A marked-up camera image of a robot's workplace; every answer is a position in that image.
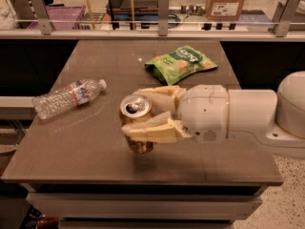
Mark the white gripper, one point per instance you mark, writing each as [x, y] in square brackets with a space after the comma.
[204, 112]

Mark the orange soda can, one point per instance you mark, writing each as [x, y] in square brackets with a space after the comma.
[135, 108]

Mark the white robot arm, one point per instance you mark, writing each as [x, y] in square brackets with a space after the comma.
[273, 121]

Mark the green snack chip bag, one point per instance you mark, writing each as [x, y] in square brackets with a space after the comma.
[184, 61]

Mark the brown table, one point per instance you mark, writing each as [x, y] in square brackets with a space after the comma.
[78, 168]

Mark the orange and blue cart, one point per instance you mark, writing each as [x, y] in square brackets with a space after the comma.
[144, 12]

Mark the clear plastic water bottle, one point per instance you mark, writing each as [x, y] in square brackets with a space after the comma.
[66, 98]

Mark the cardboard box with label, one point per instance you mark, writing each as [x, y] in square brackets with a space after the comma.
[223, 10]

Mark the purple plastic crate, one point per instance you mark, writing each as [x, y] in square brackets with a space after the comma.
[65, 18]

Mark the glass railing with metal posts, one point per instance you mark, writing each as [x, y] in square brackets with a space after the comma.
[259, 20]

